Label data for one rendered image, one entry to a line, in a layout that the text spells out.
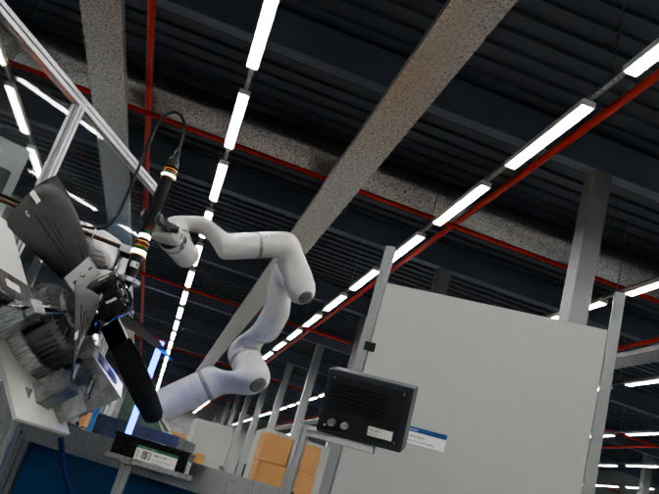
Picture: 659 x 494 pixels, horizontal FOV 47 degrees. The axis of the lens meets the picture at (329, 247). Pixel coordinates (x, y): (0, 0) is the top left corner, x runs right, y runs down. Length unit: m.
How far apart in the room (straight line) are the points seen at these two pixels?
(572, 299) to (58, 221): 7.54
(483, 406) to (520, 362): 0.28
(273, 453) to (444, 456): 6.71
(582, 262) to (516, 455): 5.70
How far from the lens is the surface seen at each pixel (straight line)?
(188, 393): 2.82
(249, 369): 2.77
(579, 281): 9.14
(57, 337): 2.08
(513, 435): 3.74
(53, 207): 2.04
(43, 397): 2.06
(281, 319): 2.73
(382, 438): 2.26
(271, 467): 10.28
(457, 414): 3.75
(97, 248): 2.29
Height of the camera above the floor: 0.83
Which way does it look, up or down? 19 degrees up
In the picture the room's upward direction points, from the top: 17 degrees clockwise
